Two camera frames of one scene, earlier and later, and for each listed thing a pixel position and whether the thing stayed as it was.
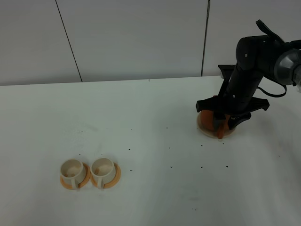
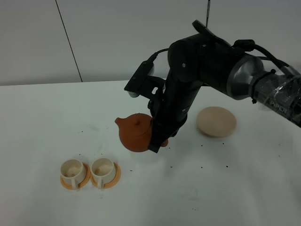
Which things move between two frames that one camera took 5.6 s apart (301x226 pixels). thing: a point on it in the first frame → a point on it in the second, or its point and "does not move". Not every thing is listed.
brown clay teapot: (207, 119) → (135, 131)
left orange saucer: (86, 179) does not move
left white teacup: (72, 171) does not move
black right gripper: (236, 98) → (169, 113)
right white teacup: (104, 170) does not move
